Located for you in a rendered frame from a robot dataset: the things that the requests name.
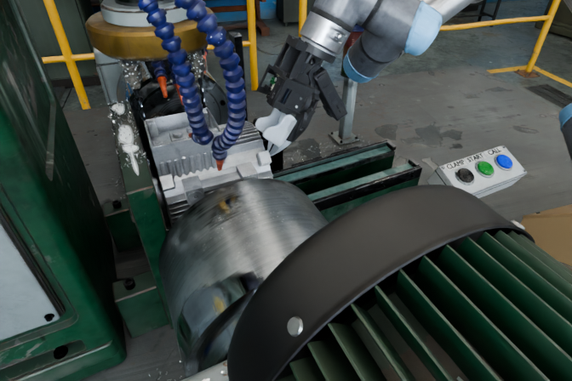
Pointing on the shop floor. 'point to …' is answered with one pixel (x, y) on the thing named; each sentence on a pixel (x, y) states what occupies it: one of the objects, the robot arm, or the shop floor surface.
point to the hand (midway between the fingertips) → (275, 150)
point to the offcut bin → (288, 14)
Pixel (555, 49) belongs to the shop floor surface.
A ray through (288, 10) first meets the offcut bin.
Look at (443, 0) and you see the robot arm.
